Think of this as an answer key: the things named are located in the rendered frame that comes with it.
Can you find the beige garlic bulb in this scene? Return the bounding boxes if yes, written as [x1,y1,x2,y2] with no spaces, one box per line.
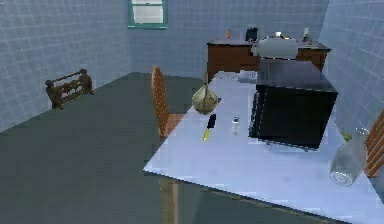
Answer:
[191,72,219,115]

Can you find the yellow black knife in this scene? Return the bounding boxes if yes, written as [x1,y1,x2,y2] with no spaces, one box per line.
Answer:
[202,113,218,141]

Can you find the orange wooden chair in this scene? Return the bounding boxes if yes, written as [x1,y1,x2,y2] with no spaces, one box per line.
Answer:
[363,108,384,178]
[150,65,186,141]

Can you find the small clear shaker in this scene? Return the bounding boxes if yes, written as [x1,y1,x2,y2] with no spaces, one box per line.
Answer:
[231,116,241,136]

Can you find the brown wooden counter cabinet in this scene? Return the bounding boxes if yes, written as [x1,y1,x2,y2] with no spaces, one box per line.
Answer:
[206,38,332,82]

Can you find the white top table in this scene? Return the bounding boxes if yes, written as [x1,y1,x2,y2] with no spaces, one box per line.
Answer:
[143,70,384,224]

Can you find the black coffee machine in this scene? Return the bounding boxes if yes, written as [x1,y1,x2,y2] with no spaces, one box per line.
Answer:
[245,27,259,42]

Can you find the black microwave oven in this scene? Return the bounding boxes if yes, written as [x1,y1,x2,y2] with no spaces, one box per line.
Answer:
[248,58,339,152]

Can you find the green framed window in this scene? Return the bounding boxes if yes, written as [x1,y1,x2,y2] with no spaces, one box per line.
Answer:
[127,0,169,30]

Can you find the dark wooden rack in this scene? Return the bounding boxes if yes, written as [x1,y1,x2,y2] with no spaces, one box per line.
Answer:
[45,68,95,110]

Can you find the small grey bottle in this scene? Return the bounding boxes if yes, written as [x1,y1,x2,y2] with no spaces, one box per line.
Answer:
[302,27,313,43]

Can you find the clear glass bottle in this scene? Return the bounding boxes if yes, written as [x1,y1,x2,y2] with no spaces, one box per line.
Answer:
[329,127,370,187]

